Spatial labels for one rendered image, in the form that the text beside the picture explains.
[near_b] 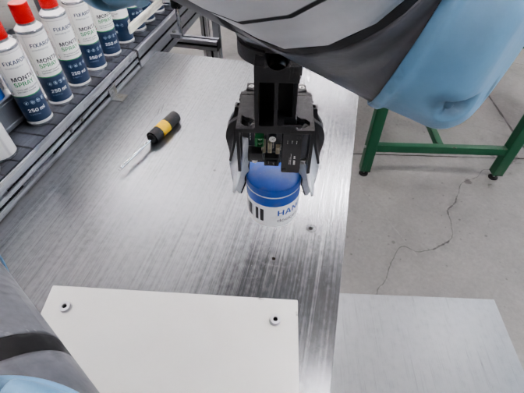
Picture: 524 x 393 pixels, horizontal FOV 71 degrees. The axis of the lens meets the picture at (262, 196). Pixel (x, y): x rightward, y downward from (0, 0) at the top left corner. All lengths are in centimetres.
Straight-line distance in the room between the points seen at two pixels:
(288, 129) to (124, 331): 27
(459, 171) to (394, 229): 58
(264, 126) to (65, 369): 22
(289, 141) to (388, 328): 34
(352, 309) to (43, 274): 48
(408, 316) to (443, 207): 141
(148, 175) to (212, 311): 40
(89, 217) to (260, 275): 33
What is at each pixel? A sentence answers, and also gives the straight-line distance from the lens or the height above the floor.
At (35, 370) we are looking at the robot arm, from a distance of 23.
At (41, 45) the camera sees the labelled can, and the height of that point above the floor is 101.
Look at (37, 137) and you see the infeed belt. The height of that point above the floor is 88.
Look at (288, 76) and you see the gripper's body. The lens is 30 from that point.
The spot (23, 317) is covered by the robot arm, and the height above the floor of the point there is 113.
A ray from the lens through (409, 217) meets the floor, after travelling 186.
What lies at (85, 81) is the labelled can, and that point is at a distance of 98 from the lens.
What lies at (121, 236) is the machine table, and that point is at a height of 83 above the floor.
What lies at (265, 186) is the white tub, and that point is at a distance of 44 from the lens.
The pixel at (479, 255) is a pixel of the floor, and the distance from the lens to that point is 185.
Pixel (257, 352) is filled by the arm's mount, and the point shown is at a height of 95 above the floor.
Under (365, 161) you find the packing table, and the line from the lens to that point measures 191.
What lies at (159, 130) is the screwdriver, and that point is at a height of 85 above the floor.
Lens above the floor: 133
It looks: 47 degrees down
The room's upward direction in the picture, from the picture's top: straight up
